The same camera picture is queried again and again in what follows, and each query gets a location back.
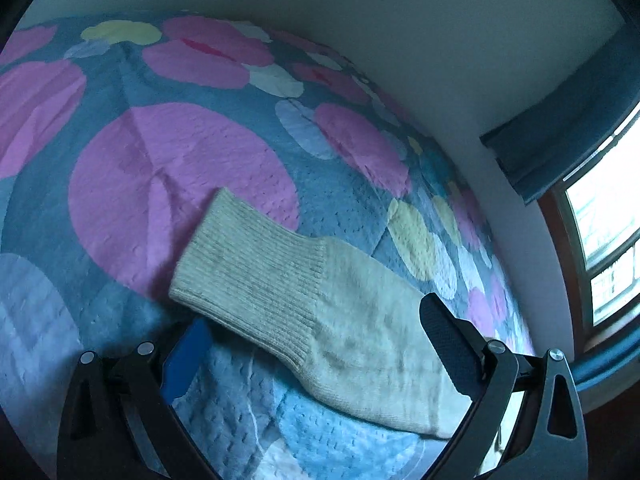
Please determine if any dotted quilted bedspread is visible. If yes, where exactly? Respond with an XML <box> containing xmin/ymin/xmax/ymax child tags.
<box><xmin>0</xmin><ymin>10</ymin><xmax>536</xmax><ymax>480</ymax></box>

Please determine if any cream knitted sock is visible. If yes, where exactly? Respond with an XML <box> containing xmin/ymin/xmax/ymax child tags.
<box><xmin>168</xmin><ymin>187</ymin><xmax>493</xmax><ymax>442</ymax></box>

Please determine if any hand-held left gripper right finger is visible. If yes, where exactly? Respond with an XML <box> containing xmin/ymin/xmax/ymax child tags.
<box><xmin>419</xmin><ymin>293</ymin><xmax>589</xmax><ymax>480</ymax></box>

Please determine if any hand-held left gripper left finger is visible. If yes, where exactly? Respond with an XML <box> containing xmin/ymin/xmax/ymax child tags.
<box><xmin>56</xmin><ymin>317</ymin><xmax>221</xmax><ymax>480</ymax></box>

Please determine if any wooden framed window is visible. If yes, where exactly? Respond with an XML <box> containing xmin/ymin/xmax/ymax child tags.
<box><xmin>539</xmin><ymin>187</ymin><xmax>640</xmax><ymax>353</ymax></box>

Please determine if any window pane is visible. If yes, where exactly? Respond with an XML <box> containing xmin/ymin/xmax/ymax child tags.
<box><xmin>565</xmin><ymin>110</ymin><xmax>640</xmax><ymax>328</ymax></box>

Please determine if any blue window curtain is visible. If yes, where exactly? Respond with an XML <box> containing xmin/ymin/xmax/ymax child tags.
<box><xmin>480</xmin><ymin>25</ymin><xmax>640</xmax><ymax>206</ymax></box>

